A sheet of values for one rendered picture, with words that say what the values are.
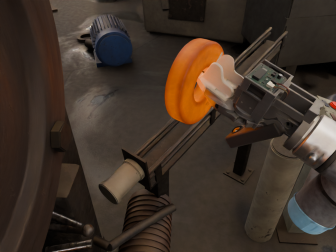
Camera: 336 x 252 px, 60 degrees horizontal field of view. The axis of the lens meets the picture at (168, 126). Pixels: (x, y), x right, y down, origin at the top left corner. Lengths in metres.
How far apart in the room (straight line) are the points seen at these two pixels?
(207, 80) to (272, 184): 0.67
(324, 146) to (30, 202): 0.37
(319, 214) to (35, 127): 0.44
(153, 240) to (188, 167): 0.89
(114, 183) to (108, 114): 1.36
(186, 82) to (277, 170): 0.64
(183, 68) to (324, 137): 0.23
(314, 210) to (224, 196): 0.99
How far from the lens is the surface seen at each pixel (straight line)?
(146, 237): 0.75
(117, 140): 1.77
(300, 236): 1.47
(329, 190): 0.50
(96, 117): 1.97
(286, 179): 1.07
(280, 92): 0.45
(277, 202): 1.17
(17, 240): 0.22
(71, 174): 0.54
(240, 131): 0.53
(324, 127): 0.47
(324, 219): 0.54
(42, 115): 0.23
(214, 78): 0.49
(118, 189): 0.64
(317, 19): 2.36
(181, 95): 0.47
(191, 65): 0.47
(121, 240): 0.68
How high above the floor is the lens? 1.19
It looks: 40 degrees down
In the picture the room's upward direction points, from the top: straight up
